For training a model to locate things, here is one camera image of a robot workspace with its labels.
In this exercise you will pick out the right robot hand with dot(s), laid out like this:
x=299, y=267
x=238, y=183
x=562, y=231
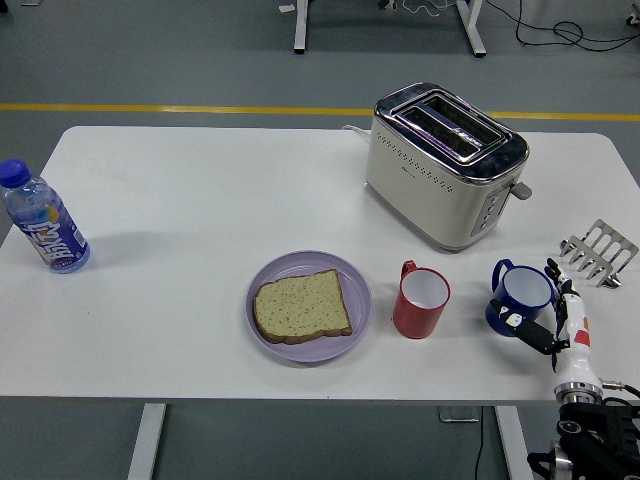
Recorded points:
x=575, y=320

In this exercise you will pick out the blue enamel cup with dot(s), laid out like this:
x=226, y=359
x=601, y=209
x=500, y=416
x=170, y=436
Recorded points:
x=520, y=292

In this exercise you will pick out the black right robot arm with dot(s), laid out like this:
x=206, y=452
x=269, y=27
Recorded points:
x=590, y=430

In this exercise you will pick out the red enamel cup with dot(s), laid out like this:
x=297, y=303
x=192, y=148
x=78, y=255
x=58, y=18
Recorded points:
x=415, y=320

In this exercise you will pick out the slice of bread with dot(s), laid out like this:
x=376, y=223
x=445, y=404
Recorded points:
x=300, y=305

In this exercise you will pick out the metal toast rack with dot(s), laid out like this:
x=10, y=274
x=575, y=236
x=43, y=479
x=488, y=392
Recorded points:
x=607, y=245

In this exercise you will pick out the grey box under table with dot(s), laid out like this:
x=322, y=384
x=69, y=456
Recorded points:
x=457, y=414

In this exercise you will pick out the cream and chrome toaster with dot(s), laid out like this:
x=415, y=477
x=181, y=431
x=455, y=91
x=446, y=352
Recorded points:
x=425, y=200

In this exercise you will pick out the purple plate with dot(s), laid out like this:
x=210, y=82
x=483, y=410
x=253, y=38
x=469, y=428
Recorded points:
x=300, y=352

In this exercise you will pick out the caster wheel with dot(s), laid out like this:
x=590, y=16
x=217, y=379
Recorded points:
x=634, y=19

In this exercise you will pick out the white background table leg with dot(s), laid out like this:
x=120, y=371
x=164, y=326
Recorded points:
x=301, y=25
x=470, y=25

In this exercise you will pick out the white paper scrap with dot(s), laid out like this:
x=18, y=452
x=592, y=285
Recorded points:
x=286, y=8

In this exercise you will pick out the yellow floor tape line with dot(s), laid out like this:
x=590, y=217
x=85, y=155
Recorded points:
x=150, y=108

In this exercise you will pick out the blue-capped drink bottle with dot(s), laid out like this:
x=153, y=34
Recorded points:
x=50, y=235

